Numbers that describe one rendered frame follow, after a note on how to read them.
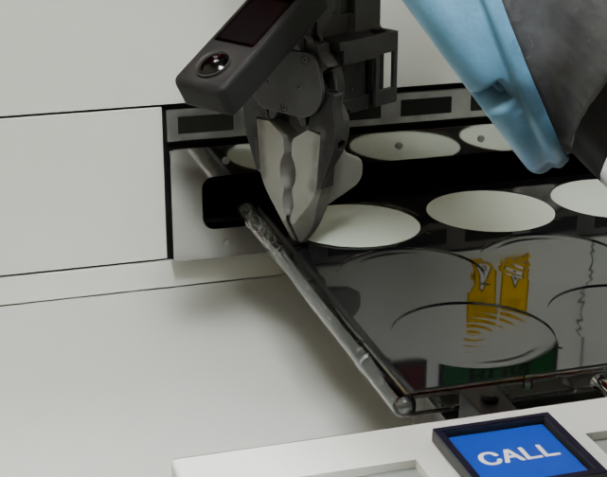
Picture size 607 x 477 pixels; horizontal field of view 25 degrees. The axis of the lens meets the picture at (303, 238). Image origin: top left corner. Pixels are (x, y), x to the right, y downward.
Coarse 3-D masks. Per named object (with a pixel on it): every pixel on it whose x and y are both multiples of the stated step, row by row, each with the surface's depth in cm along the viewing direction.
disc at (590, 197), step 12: (588, 180) 116; (552, 192) 112; (564, 192) 112; (576, 192) 112; (588, 192) 112; (600, 192) 112; (564, 204) 110; (576, 204) 110; (588, 204) 110; (600, 204) 110; (600, 216) 107
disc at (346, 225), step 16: (336, 208) 108; (352, 208) 109; (368, 208) 109; (384, 208) 109; (320, 224) 105; (336, 224) 105; (352, 224) 105; (368, 224) 105; (384, 224) 105; (400, 224) 105; (416, 224) 105; (320, 240) 101; (336, 240) 101; (352, 240) 101; (368, 240) 101; (384, 240) 101; (400, 240) 101
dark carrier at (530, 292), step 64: (448, 192) 112; (512, 192) 112; (320, 256) 98; (384, 256) 99; (448, 256) 99; (512, 256) 99; (576, 256) 99; (384, 320) 88; (448, 320) 88; (512, 320) 88; (576, 320) 88; (448, 384) 79
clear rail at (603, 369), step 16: (592, 368) 80; (464, 384) 78; (480, 384) 78; (496, 384) 78; (512, 384) 79; (528, 384) 79; (544, 384) 79; (560, 384) 79; (576, 384) 80; (592, 384) 80; (400, 400) 77; (416, 400) 77; (432, 400) 77; (448, 400) 77; (512, 400) 79; (400, 416) 77
